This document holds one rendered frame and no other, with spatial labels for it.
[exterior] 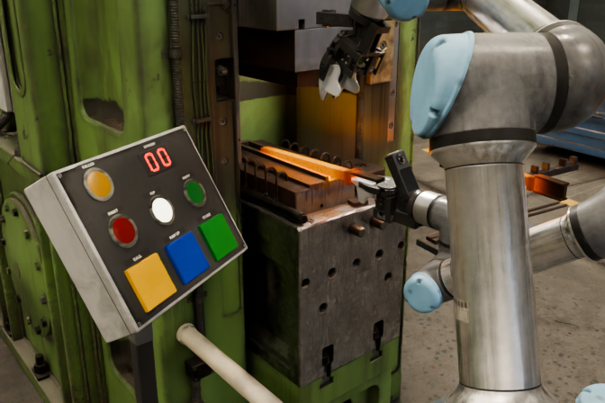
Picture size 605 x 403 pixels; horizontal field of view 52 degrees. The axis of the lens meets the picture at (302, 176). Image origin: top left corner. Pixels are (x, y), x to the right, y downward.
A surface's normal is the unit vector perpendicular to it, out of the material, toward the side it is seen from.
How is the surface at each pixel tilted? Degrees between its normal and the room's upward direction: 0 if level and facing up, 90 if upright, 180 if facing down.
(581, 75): 73
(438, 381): 0
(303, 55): 90
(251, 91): 90
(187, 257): 60
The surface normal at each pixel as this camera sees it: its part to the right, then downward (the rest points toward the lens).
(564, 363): 0.00, -0.95
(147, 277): 0.78, -0.36
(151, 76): 0.63, 0.25
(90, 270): -0.43, 0.28
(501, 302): -0.12, -0.10
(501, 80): 0.11, -0.11
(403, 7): 0.10, 0.66
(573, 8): -0.88, 0.15
